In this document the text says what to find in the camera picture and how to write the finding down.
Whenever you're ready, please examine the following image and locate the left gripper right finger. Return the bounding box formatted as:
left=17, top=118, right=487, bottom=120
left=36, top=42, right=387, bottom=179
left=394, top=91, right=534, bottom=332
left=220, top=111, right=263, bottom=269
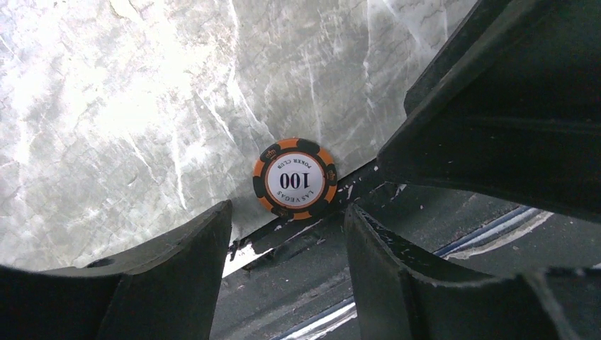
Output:
left=344, top=205, right=600, bottom=339

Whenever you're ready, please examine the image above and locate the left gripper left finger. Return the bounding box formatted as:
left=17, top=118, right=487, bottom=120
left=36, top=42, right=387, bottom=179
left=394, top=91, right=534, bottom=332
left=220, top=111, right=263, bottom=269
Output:
left=1, top=200, right=232, bottom=339

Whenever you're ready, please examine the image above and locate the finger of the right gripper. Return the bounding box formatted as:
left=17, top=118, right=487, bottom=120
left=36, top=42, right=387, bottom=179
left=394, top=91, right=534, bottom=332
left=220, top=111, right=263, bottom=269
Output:
left=377, top=1, right=600, bottom=222

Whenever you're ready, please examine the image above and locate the black base frame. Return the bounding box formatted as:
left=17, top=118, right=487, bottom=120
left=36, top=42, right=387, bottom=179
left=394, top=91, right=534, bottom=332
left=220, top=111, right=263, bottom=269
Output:
left=210, top=163, right=600, bottom=339

